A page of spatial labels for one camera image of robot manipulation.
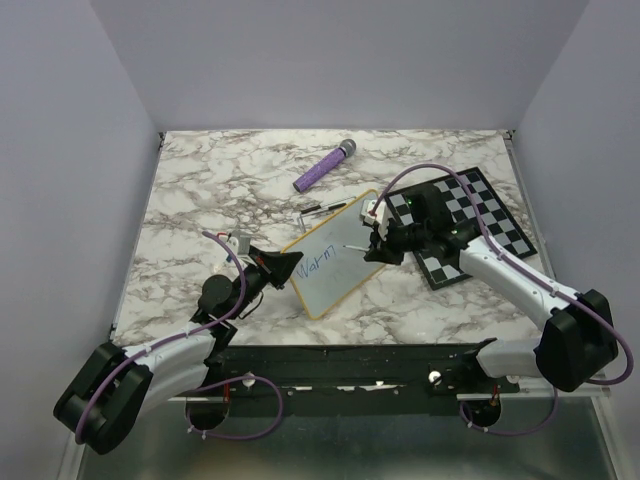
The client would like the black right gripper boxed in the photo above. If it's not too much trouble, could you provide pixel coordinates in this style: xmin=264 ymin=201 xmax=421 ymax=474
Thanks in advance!
xmin=365 ymin=214 xmax=431 ymax=265

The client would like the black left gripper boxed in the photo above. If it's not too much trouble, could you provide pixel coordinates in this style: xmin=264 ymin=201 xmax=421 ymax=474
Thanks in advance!
xmin=227 ymin=245 xmax=303 ymax=320

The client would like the yellow framed whiteboard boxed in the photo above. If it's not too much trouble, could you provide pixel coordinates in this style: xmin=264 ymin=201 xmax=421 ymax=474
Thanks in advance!
xmin=283 ymin=189 xmax=384 ymax=320

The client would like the white marker pen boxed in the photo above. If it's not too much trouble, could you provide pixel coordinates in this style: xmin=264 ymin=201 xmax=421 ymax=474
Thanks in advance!
xmin=343 ymin=245 xmax=368 ymax=253

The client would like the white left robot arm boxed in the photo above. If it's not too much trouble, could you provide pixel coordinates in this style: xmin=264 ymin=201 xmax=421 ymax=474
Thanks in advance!
xmin=53 ymin=247 xmax=303 ymax=454

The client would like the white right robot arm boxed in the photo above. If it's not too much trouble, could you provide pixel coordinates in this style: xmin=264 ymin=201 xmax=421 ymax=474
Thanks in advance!
xmin=360 ymin=185 xmax=618 ymax=392

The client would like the black white chessboard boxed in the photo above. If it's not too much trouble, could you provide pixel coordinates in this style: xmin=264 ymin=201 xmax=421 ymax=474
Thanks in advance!
xmin=384 ymin=167 xmax=539 ymax=291

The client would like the purple glitter microphone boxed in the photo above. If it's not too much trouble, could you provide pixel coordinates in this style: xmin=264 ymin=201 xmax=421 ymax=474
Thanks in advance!
xmin=293 ymin=139 xmax=357 ymax=193

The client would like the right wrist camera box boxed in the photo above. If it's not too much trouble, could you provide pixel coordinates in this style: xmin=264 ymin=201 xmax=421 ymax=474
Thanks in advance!
xmin=360 ymin=199 xmax=393 ymax=241

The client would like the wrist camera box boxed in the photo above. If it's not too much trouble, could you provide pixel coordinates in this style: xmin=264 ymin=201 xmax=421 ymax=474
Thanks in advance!
xmin=227 ymin=230 xmax=251 ymax=257
xmin=360 ymin=199 xmax=393 ymax=241

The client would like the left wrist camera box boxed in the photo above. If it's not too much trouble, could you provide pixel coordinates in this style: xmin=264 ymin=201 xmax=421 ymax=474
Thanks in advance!
xmin=227 ymin=230 xmax=251 ymax=257

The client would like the wire whiteboard stand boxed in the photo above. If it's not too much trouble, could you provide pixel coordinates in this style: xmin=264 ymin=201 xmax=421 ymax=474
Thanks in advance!
xmin=293 ymin=196 xmax=355 ymax=233

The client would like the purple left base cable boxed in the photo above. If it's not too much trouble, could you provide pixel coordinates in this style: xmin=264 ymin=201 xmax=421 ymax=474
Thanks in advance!
xmin=185 ymin=375 xmax=284 ymax=441

